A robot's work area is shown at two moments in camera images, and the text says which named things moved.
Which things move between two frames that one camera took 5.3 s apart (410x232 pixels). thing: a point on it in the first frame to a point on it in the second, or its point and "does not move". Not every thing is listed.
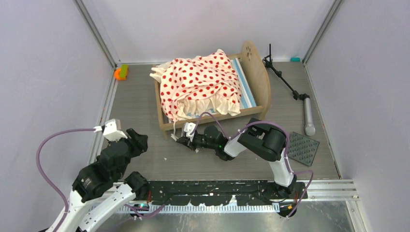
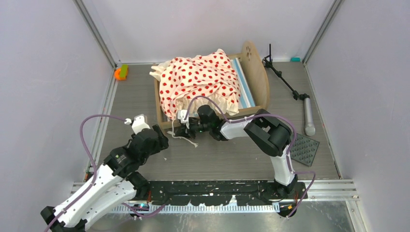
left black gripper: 139,142 to 161,143
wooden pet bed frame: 260,75 does not move
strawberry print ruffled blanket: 205,84 does not move
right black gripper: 187,141 to 184,131
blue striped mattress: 247,99 does not move
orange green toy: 121,74 does not move
